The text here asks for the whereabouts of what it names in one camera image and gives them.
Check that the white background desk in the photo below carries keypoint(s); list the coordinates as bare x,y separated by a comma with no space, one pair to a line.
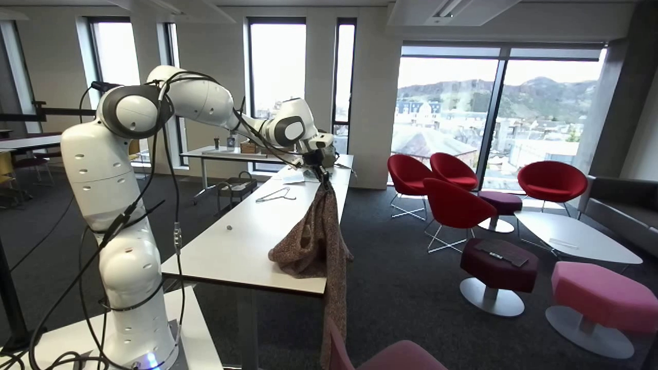
30,143

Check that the red swivel lounge chair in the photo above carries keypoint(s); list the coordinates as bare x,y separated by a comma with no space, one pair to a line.
454,170
551,180
454,205
409,171

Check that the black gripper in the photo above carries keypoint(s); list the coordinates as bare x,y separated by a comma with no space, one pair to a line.
320,156

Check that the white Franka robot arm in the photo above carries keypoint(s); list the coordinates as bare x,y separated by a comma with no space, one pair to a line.
102,178

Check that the white flat object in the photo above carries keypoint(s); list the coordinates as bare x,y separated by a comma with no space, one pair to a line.
294,180

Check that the black camera boom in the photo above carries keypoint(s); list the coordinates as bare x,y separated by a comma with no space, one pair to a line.
62,111

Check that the pink hexagonal stool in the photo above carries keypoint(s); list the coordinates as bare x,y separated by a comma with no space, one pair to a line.
603,294

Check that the black office chair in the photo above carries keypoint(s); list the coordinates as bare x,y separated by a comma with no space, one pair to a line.
241,185

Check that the background side table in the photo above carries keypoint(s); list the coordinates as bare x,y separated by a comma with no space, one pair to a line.
218,154

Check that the white coffee table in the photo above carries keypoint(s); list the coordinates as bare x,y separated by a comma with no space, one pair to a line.
575,236

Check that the purple round stool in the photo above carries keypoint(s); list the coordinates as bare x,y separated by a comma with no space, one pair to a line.
503,200

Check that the brown knitted cloth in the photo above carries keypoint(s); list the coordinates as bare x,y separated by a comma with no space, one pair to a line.
308,238

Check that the grey sofa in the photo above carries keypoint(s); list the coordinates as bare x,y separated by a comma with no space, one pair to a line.
624,207

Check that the dark maroon stool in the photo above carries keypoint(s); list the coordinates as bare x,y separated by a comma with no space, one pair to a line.
497,264

